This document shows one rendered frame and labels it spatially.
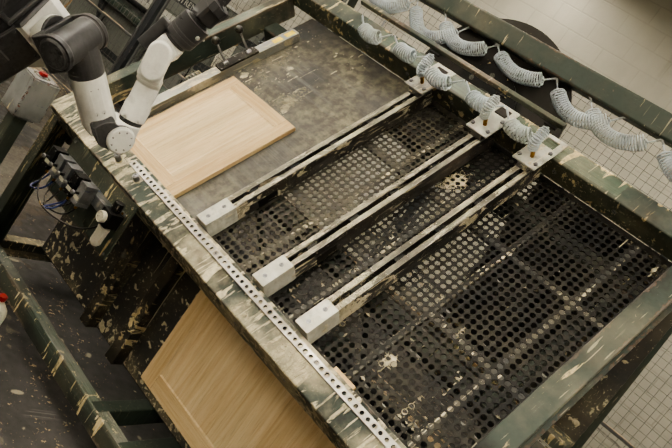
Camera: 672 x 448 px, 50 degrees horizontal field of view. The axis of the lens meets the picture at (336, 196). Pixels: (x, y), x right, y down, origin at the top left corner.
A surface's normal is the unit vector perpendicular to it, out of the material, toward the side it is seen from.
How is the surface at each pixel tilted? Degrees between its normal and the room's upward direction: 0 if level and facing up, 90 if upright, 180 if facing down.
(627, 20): 90
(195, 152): 51
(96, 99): 90
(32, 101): 90
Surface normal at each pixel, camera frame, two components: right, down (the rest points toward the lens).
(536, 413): -0.04, -0.67
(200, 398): -0.52, -0.21
